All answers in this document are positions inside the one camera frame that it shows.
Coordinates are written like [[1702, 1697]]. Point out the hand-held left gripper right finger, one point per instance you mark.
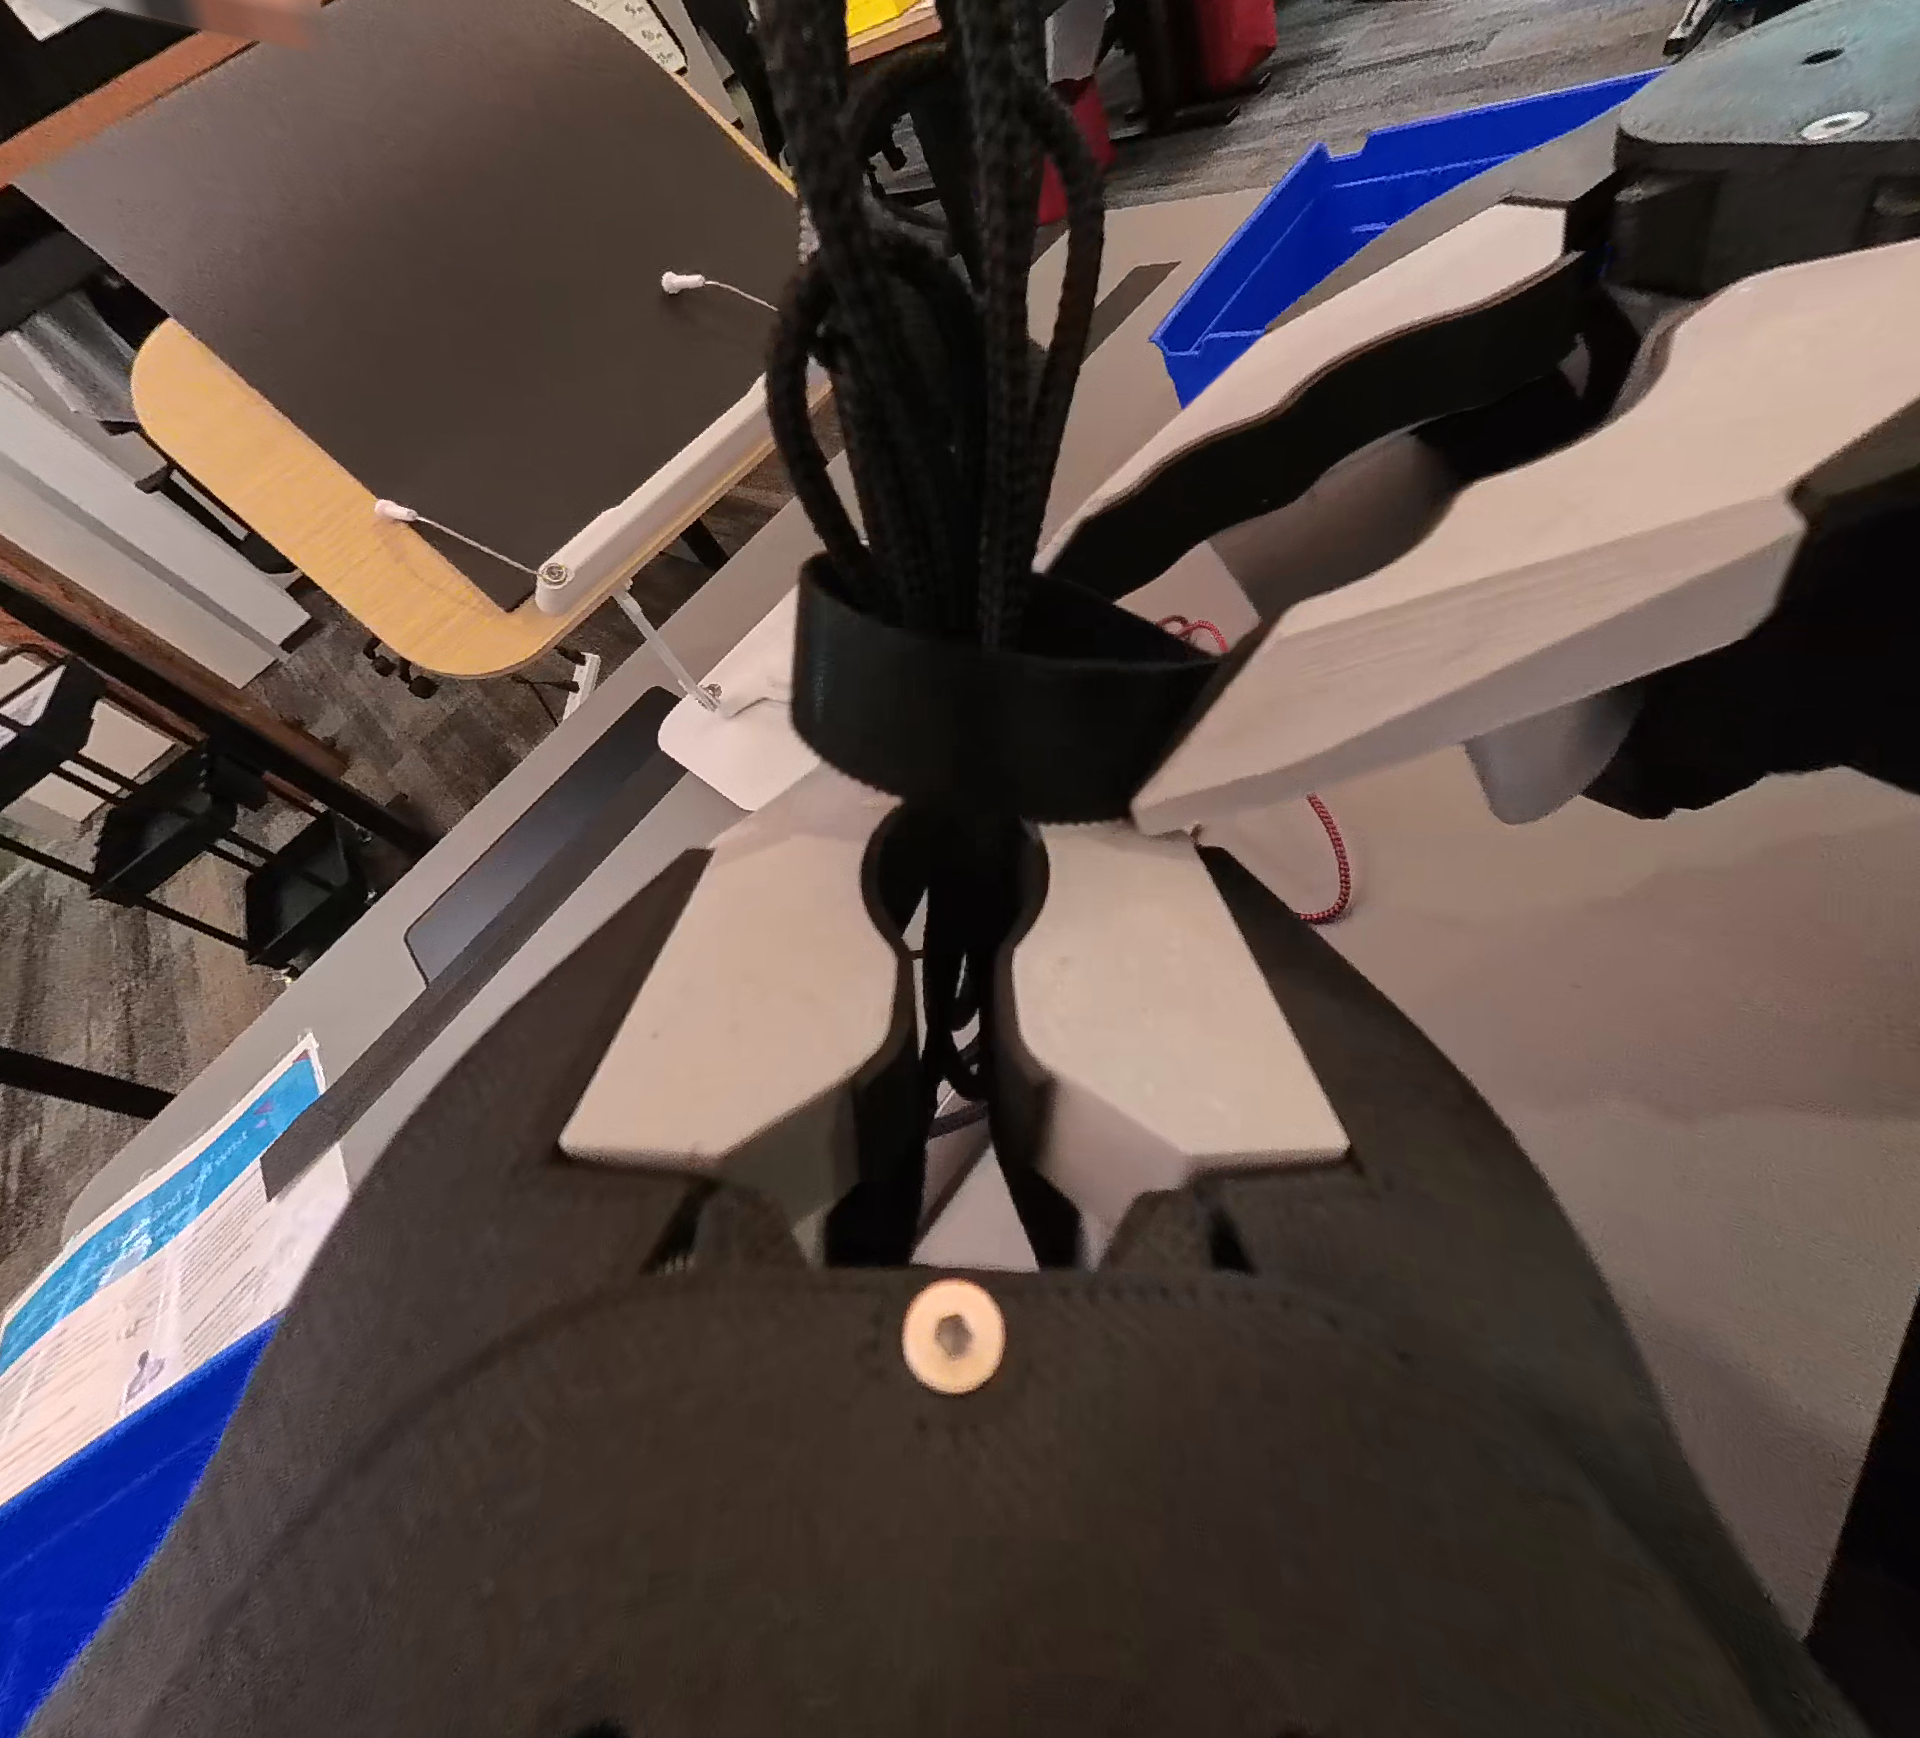
[[1184, 1018]]

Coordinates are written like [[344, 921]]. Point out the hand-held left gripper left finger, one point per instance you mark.
[[720, 1018]]

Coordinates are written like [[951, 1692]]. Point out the blue plastic bin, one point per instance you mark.
[[1290, 268]]

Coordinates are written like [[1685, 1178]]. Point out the wooden board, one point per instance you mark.
[[272, 494]]

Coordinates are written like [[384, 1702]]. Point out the person's right hand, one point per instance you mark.
[[1844, 688]]

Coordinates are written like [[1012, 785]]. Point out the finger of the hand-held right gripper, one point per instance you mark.
[[1501, 568], [1349, 311]]

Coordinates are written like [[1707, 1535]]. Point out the blue bin with white label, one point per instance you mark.
[[73, 1544]]

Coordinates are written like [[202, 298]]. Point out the printed paper sheet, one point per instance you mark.
[[134, 1319]]

